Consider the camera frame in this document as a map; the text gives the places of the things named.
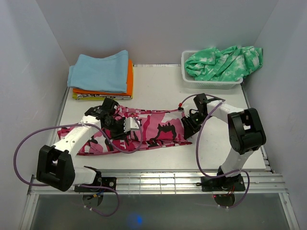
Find pink camouflage trousers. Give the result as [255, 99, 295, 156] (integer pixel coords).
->
[57, 105, 192, 156]

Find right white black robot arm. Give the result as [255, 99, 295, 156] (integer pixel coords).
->
[181, 93, 266, 191]

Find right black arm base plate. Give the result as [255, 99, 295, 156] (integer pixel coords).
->
[199, 175, 246, 192]

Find aluminium frame rail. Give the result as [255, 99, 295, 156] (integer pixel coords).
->
[20, 172, 299, 230]

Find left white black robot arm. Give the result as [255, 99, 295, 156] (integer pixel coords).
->
[36, 98, 126, 192]

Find yellow patterned folded trousers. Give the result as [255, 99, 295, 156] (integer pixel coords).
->
[72, 92, 133, 101]

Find orange folded trousers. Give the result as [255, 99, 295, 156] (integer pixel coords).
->
[72, 59, 133, 96]

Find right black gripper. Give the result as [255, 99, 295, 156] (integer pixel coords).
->
[181, 112, 212, 139]

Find green tie-dye trousers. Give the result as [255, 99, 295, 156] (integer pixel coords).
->
[184, 46, 263, 82]

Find white plastic basket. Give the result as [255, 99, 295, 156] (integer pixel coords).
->
[181, 50, 243, 90]

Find light blue folded trousers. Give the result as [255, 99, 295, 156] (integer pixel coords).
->
[67, 50, 129, 93]

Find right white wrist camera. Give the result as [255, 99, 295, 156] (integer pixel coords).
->
[178, 103, 189, 116]

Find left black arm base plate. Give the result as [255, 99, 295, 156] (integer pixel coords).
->
[74, 177, 117, 193]

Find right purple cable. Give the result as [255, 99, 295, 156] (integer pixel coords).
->
[177, 93, 250, 209]

